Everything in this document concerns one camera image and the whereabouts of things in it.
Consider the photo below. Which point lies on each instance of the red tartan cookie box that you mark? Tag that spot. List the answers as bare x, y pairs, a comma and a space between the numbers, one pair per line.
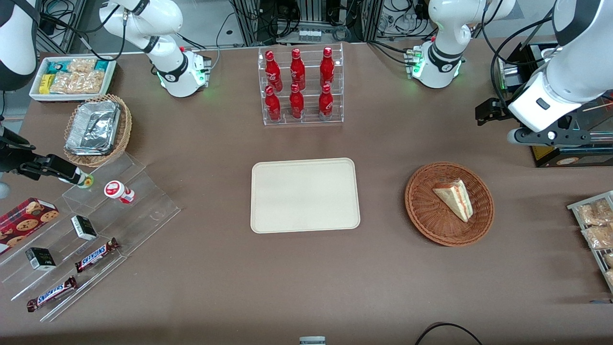
26, 220

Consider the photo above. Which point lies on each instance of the triangle sandwich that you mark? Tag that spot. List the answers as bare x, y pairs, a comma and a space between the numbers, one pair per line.
455, 199

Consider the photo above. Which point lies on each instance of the white rectangular snack bin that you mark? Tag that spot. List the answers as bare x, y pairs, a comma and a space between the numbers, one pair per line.
36, 96

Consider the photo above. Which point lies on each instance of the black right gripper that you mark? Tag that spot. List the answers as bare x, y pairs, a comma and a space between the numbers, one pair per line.
13, 159

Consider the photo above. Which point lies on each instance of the clear acrylic bottle rack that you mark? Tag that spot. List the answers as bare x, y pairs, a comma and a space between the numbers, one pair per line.
311, 115

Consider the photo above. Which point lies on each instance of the small grey device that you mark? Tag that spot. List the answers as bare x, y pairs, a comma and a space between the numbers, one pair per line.
312, 340

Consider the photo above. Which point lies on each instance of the clear bag of crackers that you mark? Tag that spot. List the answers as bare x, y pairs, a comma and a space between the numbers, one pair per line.
609, 259
598, 237
91, 81
596, 212
64, 84
610, 278
82, 64

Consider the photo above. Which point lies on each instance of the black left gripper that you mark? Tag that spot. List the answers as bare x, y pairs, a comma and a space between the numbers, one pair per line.
498, 114

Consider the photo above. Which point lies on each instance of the black equipment box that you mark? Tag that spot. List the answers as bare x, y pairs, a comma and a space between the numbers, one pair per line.
574, 154

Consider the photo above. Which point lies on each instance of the clear acrylic stepped stand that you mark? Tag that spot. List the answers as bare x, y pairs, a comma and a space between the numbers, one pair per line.
139, 211

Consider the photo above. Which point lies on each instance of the aluminium frame rack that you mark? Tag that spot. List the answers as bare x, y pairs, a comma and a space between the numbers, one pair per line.
311, 12

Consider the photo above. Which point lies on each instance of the beige plastic tray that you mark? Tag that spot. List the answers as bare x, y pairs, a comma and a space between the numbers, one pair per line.
306, 196

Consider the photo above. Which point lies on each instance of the red and white cup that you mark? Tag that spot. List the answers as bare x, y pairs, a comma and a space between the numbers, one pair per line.
117, 190

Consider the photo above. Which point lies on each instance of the light tan wicker basket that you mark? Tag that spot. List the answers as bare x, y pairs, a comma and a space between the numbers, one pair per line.
125, 129

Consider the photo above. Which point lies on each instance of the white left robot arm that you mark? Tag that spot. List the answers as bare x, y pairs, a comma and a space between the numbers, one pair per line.
574, 72

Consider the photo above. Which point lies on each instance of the red cola bottle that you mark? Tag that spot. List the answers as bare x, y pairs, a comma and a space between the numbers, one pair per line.
273, 72
297, 71
327, 69
326, 103
273, 105
297, 103

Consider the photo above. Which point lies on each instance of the white power strip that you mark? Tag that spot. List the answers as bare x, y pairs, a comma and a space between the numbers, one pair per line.
310, 35

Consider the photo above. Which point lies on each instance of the Snickers chocolate bar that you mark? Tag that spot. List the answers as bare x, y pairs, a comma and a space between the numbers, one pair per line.
51, 293
97, 255

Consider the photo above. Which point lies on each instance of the yellow snack packet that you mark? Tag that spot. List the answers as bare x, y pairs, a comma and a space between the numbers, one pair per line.
45, 84

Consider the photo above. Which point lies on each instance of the teal snack packet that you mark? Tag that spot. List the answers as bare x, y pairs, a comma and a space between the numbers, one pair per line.
102, 65
56, 66

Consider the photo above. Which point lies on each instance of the round brown wicker basket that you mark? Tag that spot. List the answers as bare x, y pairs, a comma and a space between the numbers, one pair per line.
431, 225

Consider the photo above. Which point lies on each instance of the green sunflower cup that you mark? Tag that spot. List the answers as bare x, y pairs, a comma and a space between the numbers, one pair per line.
87, 181

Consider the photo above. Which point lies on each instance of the small black box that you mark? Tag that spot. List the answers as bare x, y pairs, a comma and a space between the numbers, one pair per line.
84, 228
40, 259

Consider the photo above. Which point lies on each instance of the stack of foil containers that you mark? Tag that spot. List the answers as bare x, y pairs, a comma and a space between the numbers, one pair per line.
93, 127

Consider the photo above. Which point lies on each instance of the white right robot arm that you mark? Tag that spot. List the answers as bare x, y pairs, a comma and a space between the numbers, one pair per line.
170, 64

